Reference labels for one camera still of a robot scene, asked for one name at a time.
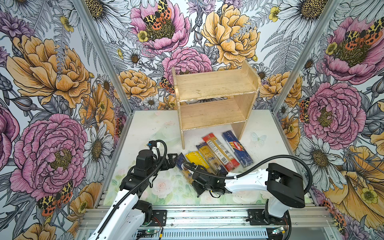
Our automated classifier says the dark blue spaghetti bag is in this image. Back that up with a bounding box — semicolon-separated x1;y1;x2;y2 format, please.
176;153;194;184

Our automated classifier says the blue gold spaghetti bag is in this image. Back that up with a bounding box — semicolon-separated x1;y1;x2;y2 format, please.
196;143;228;176

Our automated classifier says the yellow spaghetti bag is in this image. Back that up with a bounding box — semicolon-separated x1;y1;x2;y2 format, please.
186;151;212;173

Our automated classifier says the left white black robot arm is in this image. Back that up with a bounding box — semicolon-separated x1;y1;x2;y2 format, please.
89;150;178;240

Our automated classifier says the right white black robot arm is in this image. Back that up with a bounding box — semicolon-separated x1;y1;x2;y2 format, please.
183;163;306;226

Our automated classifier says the wooden two-tier shelf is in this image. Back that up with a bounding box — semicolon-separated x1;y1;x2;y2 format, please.
172;61;261;146

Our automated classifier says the red clear spaghetti bag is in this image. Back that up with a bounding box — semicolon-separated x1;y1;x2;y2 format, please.
203;133;240;172

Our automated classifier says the blue Barilla spaghetti box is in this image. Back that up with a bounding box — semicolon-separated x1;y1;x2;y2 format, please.
222;131;254;168

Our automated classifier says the small green circuit board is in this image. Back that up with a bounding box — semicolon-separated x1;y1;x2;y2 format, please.
136;230;160;238

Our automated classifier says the right small circuit board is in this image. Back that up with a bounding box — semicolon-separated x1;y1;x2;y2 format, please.
271;227;286;235

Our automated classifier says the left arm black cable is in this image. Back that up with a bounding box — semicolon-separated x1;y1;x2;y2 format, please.
95;139;169;238

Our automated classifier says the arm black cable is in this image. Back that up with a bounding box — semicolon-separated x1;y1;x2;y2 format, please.
95;139;169;238
182;154;313;196

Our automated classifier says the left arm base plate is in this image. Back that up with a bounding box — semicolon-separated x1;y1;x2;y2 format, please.
143;210;168;227

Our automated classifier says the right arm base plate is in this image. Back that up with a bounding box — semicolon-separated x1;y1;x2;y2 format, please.
246;209;290;226

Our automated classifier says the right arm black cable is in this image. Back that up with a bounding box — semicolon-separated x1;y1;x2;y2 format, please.
182;154;313;196

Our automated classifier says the aluminium front rail frame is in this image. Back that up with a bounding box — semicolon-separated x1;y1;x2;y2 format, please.
74;204;343;240

